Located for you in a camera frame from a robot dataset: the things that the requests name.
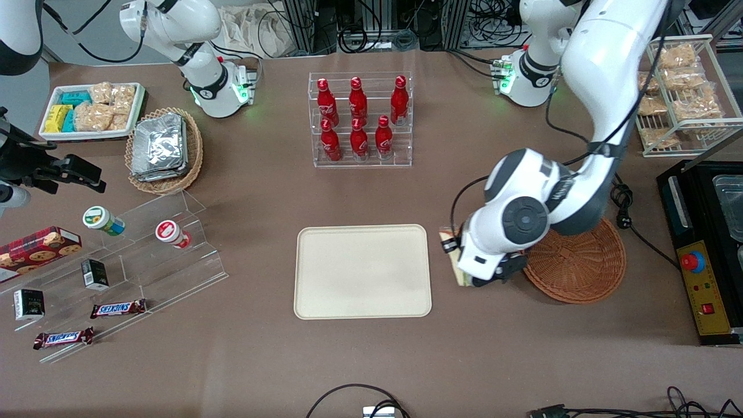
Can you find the small black white box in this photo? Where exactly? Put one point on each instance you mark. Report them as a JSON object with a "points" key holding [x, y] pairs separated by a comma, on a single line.
{"points": [[29, 305]]}

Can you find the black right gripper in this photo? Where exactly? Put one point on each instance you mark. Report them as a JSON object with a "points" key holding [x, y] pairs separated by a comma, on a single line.
{"points": [[24, 165]]}

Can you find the clear acrylic step display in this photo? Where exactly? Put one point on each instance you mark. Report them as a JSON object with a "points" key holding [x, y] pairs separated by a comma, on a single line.
{"points": [[162, 273]]}

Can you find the red lid snack cup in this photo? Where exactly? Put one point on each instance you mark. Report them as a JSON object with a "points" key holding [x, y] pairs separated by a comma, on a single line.
{"points": [[169, 232]]}

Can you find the white snack tray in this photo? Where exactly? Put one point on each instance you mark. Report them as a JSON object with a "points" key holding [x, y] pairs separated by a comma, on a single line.
{"points": [[52, 134]]}

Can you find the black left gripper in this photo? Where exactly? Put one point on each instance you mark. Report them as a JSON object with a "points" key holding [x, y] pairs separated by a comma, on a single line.
{"points": [[513, 263]]}

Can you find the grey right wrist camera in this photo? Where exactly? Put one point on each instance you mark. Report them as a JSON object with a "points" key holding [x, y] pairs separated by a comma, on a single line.
{"points": [[13, 198]]}

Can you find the oval tan wicker basket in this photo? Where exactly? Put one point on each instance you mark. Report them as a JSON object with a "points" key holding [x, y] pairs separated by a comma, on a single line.
{"points": [[194, 151]]}

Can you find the small white device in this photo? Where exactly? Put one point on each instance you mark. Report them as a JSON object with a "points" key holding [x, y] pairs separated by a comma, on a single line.
{"points": [[378, 412]]}

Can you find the red tartan cookie box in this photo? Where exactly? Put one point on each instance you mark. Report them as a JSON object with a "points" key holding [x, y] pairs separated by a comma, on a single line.
{"points": [[35, 249]]}

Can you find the red cola bottle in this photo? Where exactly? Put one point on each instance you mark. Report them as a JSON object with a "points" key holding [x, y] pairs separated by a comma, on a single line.
{"points": [[327, 107], [359, 142], [383, 139], [358, 104], [331, 145], [399, 104]]}

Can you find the fried snack bag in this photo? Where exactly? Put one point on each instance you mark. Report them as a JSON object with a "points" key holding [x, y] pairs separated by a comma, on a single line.
{"points": [[678, 56], [696, 105], [686, 79], [651, 105], [649, 82], [659, 137]]}

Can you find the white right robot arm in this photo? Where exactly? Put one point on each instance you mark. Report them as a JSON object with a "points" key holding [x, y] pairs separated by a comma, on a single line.
{"points": [[197, 29]]}

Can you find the aluminium frame post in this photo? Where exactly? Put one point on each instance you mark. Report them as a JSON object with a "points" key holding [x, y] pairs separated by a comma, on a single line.
{"points": [[458, 23], [305, 23]]}

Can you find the Snickers chocolate bar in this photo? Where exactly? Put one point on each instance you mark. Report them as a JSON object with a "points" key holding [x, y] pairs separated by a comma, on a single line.
{"points": [[118, 309], [64, 338]]}

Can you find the triangular sandwich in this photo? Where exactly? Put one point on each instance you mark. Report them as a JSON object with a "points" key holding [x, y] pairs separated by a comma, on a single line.
{"points": [[446, 233]]}

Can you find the black machine yellow panel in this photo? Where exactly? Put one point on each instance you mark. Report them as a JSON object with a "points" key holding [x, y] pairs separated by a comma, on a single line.
{"points": [[705, 302]]}

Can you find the beige cloth bag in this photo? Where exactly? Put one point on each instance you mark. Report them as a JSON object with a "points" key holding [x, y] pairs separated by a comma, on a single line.
{"points": [[249, 29]]}

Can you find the teal snack packet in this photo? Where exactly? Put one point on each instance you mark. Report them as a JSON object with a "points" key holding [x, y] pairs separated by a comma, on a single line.
{"points": [[76, 97], [69, 121]]}

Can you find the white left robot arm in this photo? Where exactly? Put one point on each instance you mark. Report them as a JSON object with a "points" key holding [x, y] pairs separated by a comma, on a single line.
{"points": [[603, 58]]}

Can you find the rice cracker bag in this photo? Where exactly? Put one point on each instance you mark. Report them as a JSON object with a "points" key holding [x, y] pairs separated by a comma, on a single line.
{"points": [[93, 117], [123, 98], [101, 93]]}

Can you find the green lid snack cup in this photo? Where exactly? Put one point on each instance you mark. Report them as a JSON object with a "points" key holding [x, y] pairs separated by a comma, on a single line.
{"points": [[100, 219]]}

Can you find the clear acrylic bottle rack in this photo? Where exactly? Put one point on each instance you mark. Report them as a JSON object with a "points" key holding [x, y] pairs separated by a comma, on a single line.
{"points": [[371, 162]]}

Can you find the cream plastic tray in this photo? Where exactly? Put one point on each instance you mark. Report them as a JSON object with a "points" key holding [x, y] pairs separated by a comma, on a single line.
{"points": [[363, 271]]}

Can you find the silver foil pack stack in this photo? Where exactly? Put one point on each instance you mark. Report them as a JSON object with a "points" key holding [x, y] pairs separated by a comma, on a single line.
{"points": [[159, 145]]}

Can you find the round brown wicker basket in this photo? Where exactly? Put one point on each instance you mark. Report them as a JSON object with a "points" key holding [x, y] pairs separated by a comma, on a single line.
{"points": [[580, 267]]}

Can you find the yellow snack packet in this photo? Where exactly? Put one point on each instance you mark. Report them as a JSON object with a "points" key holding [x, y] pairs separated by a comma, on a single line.
{"points": [[57, 118]]}

